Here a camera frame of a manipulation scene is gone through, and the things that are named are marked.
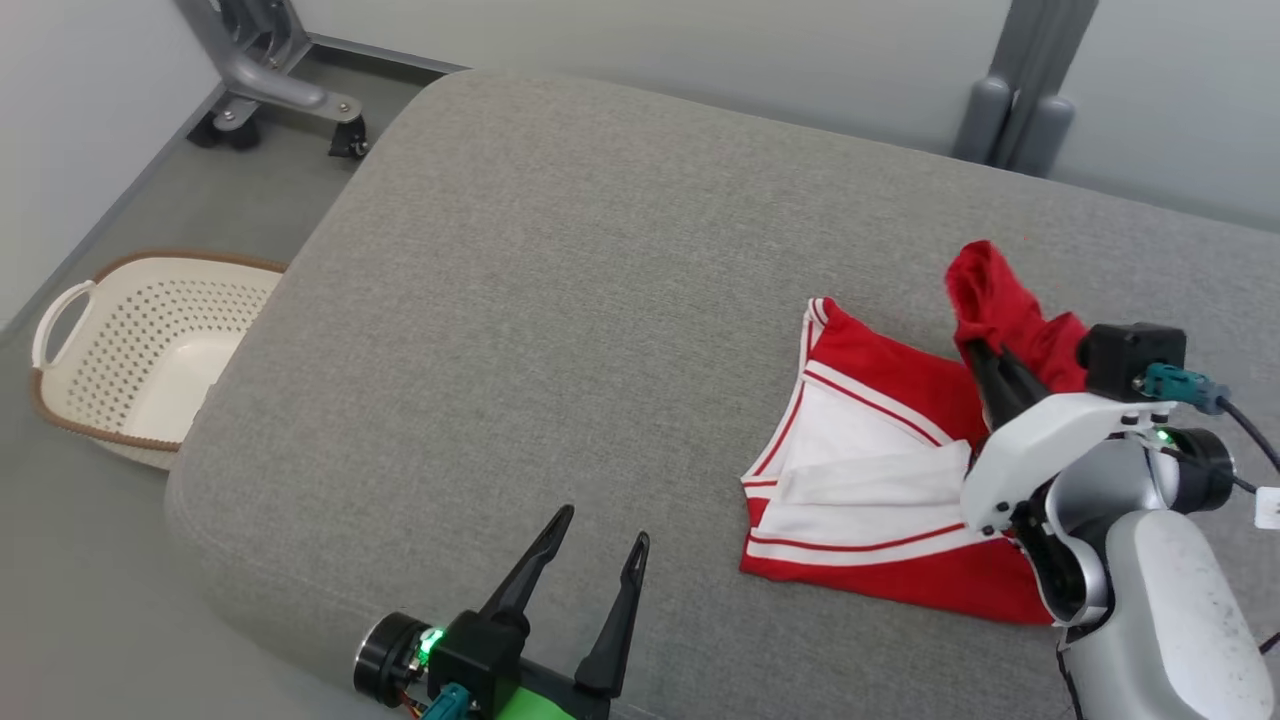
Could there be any teal left camera connector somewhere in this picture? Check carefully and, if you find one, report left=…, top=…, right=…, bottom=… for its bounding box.
left=420, top=683, right=473, bottom=720

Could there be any grey partition post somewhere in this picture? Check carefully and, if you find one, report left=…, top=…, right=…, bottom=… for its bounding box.
left=952, top=0, right=1101, bottom=179

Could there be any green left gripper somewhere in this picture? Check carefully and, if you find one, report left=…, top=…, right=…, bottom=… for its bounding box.
left=352, top=504, right=652, bottom=720

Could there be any grey metal wheeled stand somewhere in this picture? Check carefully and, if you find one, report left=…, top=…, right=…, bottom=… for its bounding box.
left=175, top=0, right=371, bottom=161

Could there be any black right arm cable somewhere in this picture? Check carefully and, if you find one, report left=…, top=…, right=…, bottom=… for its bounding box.
left=1215, top=395, right=1280, bottom=501

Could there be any teal right camera connector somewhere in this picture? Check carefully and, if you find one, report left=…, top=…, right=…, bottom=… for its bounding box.
left=1133, top=362, right=1231, bottom=417

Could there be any red and white shirt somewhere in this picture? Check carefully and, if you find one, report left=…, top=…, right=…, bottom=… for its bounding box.
left=740, top=240, right=1093, bottom=626

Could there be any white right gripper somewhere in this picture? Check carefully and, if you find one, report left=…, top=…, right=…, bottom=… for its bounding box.
left=960, top=338, right=1237, bottom=534

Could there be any cream perforated laundry basket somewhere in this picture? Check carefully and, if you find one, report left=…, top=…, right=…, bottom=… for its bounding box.
left=30, top=250, right=289, bottom=471

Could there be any teal camera connector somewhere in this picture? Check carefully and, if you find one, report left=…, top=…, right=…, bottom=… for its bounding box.
left=420, top=683, right=473, bottom=720
left=1133, top=362, right=1231, bottom=417

